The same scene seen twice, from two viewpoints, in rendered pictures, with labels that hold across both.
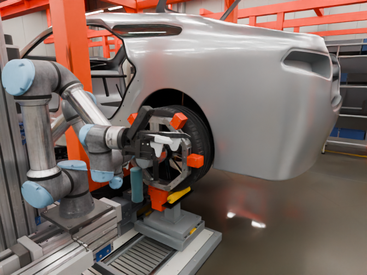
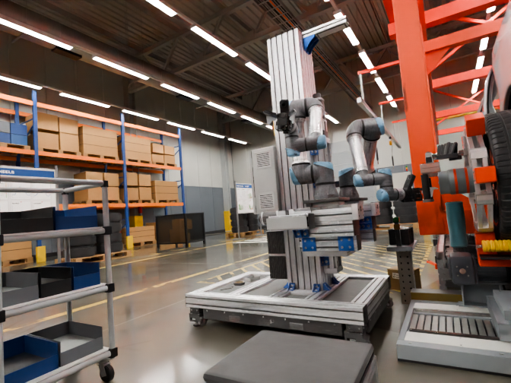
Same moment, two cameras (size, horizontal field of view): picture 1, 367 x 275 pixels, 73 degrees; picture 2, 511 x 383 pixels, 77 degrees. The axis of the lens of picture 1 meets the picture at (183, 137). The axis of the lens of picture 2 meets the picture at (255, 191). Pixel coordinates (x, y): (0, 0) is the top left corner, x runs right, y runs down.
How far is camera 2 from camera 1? 1.66 m
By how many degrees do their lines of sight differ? 88
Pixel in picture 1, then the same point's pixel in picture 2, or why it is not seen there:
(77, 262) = (295, 217)
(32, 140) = not seen: hidden behind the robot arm
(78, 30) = (414, 68)
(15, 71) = not seen: hidden behind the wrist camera
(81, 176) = (320, 169)
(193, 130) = (492, 132)
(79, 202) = (318, 189)
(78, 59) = (414, 95)
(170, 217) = not seen: outside the picture
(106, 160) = (288, 141)
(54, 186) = (297, 170)
